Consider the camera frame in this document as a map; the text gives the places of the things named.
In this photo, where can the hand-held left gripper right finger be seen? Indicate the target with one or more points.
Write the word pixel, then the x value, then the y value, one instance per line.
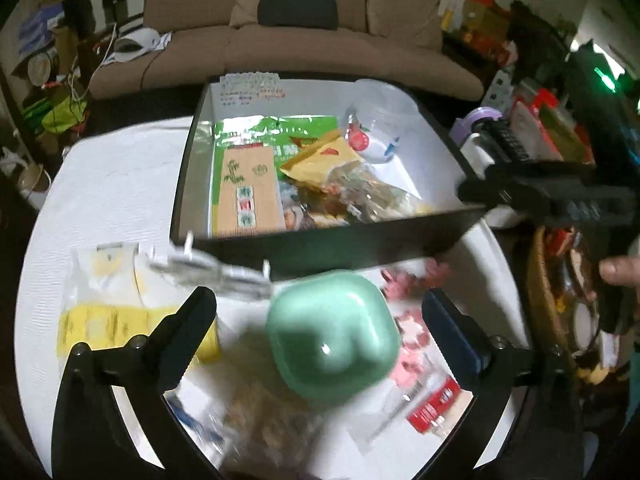
pixel 457 345

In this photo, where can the white plastic packet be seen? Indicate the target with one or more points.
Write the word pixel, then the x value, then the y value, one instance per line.
pixel 107 272

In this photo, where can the pink wrapped candies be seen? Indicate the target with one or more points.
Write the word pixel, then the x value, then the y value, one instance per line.
pixel 415 320

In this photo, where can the yellow label strip packet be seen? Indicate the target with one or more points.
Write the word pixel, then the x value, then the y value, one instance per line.
pixel 110 327

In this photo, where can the green snack packet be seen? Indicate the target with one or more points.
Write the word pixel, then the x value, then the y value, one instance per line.
pixel 260 130

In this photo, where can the brown paper bag green print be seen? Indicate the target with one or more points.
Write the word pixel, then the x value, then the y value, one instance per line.
pixel 247 190

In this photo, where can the wicker basket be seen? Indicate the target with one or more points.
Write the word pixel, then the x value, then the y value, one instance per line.
pixel 542 280

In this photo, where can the gold chocolates bag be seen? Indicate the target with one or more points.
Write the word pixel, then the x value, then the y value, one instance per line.
pixel 272 415

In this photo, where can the black storage box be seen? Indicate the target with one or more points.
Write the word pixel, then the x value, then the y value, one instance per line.
pixel 350 245

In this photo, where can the red label packet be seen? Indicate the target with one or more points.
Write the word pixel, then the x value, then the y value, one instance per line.
pixel 435 405

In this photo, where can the clear flower print cup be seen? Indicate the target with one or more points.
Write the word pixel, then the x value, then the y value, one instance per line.
pixel 385 115

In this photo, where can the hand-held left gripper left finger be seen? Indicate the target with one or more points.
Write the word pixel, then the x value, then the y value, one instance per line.
pixel 182 345

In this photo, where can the black cushion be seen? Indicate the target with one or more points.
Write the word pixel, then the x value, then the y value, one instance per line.
pixel 297 7

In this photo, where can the person's right hand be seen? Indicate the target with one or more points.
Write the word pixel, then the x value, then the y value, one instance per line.
pixel 620 271

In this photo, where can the yellow top snack bag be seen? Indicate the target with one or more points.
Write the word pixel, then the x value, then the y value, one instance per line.
pixel 330 165

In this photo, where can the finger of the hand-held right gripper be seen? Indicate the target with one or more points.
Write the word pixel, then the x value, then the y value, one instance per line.
pixel 500 192
pixel 507 140

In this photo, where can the bright green bag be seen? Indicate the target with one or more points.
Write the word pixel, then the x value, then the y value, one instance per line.
pixel 62 115

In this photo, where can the white device on sofa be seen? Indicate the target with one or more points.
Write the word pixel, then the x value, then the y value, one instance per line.
pixel 135 45

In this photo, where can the brown sofa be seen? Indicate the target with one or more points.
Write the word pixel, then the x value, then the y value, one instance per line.
pixel 200 40

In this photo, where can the round metal tin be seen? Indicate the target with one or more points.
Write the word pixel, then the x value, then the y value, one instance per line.
pixel 40 67

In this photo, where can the clear packet white tube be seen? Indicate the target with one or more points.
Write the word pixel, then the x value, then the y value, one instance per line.
pixel 382 420

